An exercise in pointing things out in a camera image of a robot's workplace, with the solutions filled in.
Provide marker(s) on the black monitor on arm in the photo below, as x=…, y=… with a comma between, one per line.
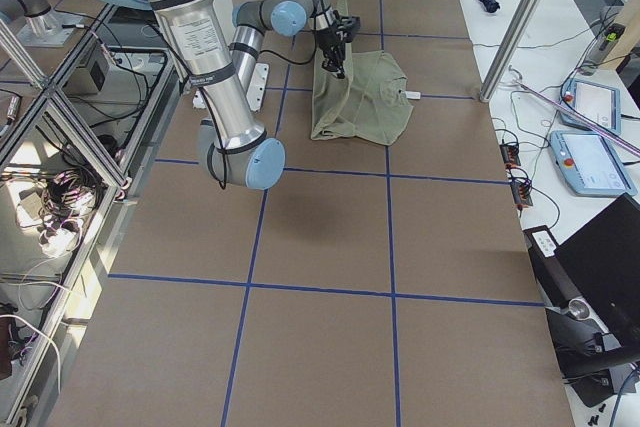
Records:
x=591, y=281

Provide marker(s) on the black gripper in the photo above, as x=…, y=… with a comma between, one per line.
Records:
x=328, y=40

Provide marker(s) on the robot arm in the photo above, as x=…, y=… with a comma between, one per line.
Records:
x=234, y=148

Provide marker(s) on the white paper hang tag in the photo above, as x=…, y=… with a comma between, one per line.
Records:
x=412, y=95

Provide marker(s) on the aluminium frame post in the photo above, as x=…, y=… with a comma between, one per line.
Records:
x=507, y=48

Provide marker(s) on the blue teach pendant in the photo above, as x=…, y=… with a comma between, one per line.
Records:
x=589, y=165
x=598, y=102

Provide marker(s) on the green long-sleeve shirt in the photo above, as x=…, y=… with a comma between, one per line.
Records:
x=369, y=102

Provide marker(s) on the aluminium frame truss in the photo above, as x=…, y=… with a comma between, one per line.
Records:
x=72, y=169

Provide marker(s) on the grey box under frame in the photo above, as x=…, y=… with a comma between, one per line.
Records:
x=90, y=74

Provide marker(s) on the far blue teach pendant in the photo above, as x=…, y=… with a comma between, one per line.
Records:
x=598, y=102

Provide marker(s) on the near blue teach pendant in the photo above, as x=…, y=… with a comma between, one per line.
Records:
x=589, y=165

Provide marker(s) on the white reacher grabber stick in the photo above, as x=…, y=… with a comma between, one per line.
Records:
x=585, y=121

